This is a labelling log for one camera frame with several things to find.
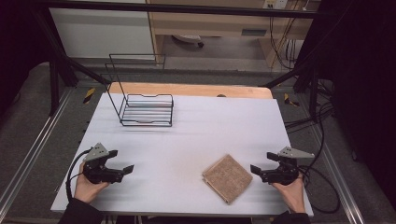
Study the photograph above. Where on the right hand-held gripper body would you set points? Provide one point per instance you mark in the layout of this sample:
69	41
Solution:
285	175

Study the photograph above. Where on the wooden table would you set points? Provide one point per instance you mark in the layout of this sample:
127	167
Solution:
186	89

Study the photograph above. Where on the light wooden desk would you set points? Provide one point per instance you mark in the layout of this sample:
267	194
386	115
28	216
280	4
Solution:
218	23

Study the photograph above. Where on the white wall outlet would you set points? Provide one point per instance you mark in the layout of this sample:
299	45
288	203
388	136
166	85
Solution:
275	3

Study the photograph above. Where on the black metal frame bar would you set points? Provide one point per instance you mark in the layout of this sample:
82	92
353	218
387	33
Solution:
186	8

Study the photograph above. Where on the person's right hand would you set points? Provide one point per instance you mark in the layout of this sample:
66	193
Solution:
291	194

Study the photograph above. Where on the yellow black floor tape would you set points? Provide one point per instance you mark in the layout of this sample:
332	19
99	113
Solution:
89	95
290	100

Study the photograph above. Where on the office chair base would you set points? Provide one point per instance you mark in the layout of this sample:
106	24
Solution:
190	39

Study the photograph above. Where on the black curtain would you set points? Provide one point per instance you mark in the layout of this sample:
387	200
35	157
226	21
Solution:
364	77
18	46

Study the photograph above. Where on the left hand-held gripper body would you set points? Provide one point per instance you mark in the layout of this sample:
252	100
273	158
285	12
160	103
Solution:
99	174

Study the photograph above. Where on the white foam sheet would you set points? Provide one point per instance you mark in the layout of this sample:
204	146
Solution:
186	140

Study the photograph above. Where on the black metal frame strut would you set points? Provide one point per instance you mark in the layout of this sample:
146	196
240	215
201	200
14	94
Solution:
56	71
313	90

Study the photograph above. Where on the aluminium floor rail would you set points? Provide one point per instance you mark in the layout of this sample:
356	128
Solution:
339	174
34	149

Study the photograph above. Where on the white cabinet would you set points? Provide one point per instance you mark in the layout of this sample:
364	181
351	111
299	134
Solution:
99	31

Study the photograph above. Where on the person's left hand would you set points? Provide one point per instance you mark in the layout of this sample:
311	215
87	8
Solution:
87	189

